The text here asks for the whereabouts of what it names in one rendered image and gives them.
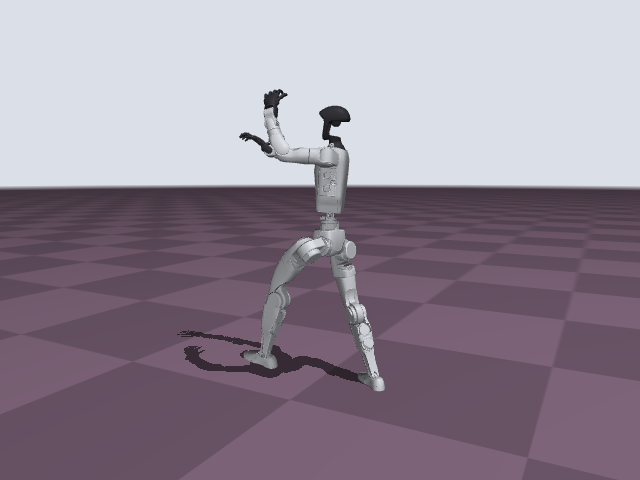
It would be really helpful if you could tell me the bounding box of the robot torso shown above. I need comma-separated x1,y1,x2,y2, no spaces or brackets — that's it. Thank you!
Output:
313,143,349,256

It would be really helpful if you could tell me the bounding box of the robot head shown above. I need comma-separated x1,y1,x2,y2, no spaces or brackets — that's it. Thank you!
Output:
319,106,350,150

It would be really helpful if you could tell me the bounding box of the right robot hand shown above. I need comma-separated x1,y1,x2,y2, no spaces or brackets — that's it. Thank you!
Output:
239,132,272,154

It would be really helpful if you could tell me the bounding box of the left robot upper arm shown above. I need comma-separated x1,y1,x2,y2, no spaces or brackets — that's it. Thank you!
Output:
275,144,339,168

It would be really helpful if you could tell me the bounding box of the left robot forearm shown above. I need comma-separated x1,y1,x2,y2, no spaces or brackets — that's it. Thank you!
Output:
264,107,290,155

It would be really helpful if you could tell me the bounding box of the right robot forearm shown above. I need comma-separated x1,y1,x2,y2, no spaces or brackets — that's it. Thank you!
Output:
264,145,299,159

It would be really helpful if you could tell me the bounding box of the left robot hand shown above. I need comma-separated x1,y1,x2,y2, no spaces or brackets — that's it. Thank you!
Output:
264,89,287,118

